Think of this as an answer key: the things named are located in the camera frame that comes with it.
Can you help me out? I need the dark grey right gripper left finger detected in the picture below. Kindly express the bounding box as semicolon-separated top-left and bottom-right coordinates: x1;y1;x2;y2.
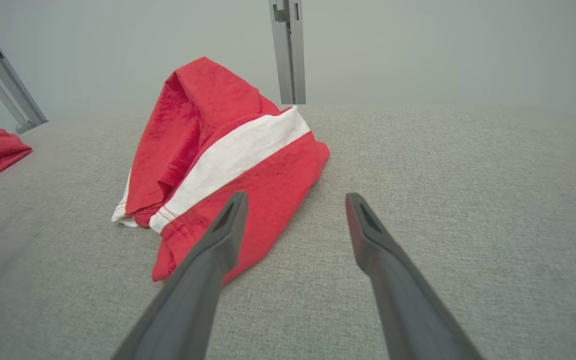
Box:
112;191;249;360

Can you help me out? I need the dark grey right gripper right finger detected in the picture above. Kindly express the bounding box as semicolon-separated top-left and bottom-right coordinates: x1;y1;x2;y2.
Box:
345;193;484;360

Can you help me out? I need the red garment with white stripe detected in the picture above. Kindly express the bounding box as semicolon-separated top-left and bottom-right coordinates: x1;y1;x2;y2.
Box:
111;56;331;287

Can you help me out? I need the grey aluminium frame post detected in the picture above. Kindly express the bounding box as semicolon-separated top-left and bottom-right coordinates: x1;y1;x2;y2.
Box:
268;0;307;106
0;4;49;135

